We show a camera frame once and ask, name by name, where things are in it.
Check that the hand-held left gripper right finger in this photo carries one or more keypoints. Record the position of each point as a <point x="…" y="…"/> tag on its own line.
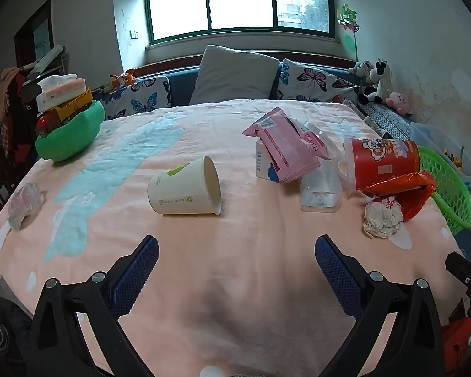
<point x="333" y="271"/>

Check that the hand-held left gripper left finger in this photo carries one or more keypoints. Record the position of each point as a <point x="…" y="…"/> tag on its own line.
<point x="139" y="271"/>

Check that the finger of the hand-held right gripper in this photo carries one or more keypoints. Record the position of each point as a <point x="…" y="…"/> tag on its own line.
<point x="461" y="269"/>

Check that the green plastic basket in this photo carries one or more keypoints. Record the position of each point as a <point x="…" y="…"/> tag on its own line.
<point x="466" y="214"/>

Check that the paper ball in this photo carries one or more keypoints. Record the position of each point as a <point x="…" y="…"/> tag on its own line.
<point x="382" y="218"/>

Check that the red snack wrapper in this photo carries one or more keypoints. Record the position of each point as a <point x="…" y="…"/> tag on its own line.
<point x="414" y="196"/>

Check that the clear plastic cup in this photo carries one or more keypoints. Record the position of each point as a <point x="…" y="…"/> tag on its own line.
<point x="322" y="188"/>

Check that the white paper cup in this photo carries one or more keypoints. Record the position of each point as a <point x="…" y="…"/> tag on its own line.
<point x="180" y="188"/>

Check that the red printed tub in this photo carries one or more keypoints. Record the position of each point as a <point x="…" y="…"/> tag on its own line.
<point x="380" y="161"/>

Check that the white printed wrapper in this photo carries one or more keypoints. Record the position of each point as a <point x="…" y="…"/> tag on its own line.
<point x="318" y="141"/>

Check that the pink snack packet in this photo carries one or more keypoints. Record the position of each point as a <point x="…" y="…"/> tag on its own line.
<point x="286" y="145"/>

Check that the red plastic box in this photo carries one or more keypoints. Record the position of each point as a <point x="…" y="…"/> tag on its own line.
<point x="457" y="341"/>

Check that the yellow toy vehicle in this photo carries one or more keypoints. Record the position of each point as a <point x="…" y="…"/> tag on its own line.
<point x="453" y="158"/>

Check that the clear storage box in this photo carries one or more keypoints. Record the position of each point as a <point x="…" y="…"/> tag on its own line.
<point x="435" y="135"/>

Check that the small clear plastic packet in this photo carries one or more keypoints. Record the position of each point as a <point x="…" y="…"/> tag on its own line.
<point x="23" y="204"/>

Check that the black printed bag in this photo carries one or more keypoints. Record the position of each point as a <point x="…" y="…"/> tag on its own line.
<point x="2" y="330"/>

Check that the green plush cushion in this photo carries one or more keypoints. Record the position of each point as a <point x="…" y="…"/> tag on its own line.
<point x="70" y="137"/>

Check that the black and white patterned cloth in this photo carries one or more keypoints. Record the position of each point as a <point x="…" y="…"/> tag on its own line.
<point x="388" y="119"/>

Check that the pink round plush toy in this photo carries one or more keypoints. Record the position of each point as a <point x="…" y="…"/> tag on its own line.
<point x="398" y="103"/>

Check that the butterfly print pillow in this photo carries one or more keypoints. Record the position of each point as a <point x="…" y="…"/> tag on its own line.
<point x="314" y="80"/>
<point x="141" y="98"/>

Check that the yellow and red toy truck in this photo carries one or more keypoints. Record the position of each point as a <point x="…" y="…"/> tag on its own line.
<point x="68" y="110"/>

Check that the cow plush toy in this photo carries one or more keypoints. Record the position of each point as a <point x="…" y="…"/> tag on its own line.
<point x="380" y="80"/>

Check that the orange plush toy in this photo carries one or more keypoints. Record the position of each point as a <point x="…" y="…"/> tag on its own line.
<point x="123" y="78"/>

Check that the pink tissue box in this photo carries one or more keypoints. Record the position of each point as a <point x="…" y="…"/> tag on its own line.
<point x="59" y="92"/>

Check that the hanging clothes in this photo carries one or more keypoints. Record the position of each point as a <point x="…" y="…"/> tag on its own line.
<point x="13" y="118"/>

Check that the spotted dog plush toy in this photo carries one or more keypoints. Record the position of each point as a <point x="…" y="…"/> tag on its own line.
<point x="361" y="71"/>

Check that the grey pillow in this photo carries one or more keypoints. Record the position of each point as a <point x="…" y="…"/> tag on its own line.
<point x="231" y="74"/>

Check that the colourful pinwheel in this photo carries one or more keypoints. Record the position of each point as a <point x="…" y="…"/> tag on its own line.
<point x="347" y="17"/>

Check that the dark door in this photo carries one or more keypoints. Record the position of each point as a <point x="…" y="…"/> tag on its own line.
<point x="25" y="43"/>

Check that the green framed window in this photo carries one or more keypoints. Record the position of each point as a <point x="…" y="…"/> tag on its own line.
<point x="239" y="4"/>

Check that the white wall switch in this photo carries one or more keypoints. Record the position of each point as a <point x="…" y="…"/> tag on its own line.
<point x="134" y="34"/>

